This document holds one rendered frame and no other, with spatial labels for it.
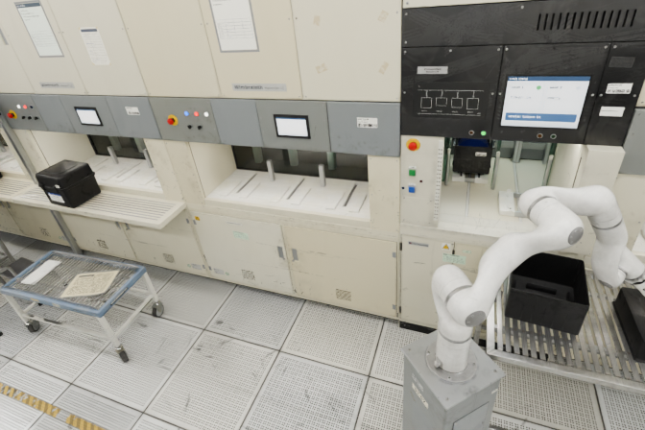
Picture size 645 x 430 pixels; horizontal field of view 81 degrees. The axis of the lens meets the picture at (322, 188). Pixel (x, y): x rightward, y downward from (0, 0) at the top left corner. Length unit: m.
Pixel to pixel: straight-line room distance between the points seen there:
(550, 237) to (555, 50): 0.76
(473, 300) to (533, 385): 1.39
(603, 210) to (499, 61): 0.68
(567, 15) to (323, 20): 0.94
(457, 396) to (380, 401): 0.90
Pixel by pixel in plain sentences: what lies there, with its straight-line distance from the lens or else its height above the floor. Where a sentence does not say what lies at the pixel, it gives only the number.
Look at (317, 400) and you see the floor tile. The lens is 2.48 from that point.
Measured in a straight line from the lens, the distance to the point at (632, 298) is 2.02.
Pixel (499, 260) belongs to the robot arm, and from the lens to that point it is 1.34.
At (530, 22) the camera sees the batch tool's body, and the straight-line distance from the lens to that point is 1.71.
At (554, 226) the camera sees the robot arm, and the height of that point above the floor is 1.42.
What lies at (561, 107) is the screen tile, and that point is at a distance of 1.81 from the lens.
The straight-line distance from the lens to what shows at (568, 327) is 1.89.
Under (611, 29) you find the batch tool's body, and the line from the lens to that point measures 1.76.
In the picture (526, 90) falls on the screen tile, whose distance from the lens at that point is 1.77.
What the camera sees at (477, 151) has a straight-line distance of 2.44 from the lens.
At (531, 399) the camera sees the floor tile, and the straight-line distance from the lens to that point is 2.61.
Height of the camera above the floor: 2.15
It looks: 31 degrees down
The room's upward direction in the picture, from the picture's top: 7 degrees counter-clockwise
